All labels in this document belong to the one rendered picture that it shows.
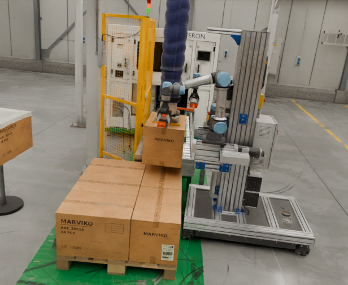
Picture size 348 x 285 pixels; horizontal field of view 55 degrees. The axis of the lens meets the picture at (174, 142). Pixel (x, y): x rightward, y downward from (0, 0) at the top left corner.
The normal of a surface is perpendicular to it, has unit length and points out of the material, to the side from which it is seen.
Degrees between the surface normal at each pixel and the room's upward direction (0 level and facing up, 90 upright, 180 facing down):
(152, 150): 90
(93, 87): 90
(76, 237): 90
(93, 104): 90
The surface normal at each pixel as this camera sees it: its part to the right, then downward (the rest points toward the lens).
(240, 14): -0.11, 0.31
